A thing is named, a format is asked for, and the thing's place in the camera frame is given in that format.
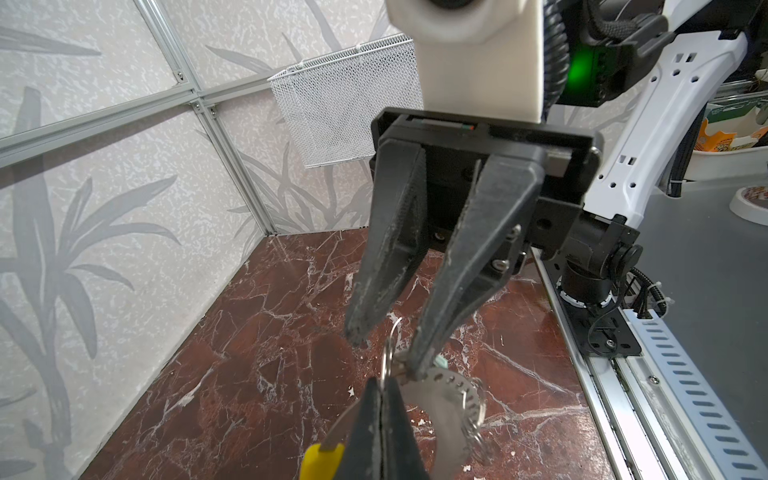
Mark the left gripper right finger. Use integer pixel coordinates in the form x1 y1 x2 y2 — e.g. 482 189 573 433
381 377 429 480

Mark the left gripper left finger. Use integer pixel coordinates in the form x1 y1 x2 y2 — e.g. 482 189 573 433
334 377 383 480

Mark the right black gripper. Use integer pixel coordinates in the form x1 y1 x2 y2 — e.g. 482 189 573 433
345 107 602 380

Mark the metal arc keyring yellow handle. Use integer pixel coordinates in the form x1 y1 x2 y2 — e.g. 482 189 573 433
299 367 491 479

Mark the silver key mint cap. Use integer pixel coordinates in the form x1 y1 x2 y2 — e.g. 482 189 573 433
433 354 449 369

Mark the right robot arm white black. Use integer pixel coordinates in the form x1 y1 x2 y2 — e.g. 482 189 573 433
344 1 760 379

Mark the small split ring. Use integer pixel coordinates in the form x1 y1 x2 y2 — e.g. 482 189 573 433
379 316 404 391

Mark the white wire mesh basket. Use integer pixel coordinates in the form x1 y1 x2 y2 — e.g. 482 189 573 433
268 33 423 168

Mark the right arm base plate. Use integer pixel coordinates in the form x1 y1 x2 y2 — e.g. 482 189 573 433
559 292 642 358

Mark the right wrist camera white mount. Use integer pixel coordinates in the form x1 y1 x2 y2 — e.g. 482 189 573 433
386 0 544 123

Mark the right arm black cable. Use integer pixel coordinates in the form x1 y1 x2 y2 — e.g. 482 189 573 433
539 0 571 115

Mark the aluminium front rail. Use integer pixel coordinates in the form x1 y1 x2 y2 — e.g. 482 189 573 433
532 251 767 479

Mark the aluminium frame crossbar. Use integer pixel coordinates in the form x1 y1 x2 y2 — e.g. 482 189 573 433
1 1 277 236

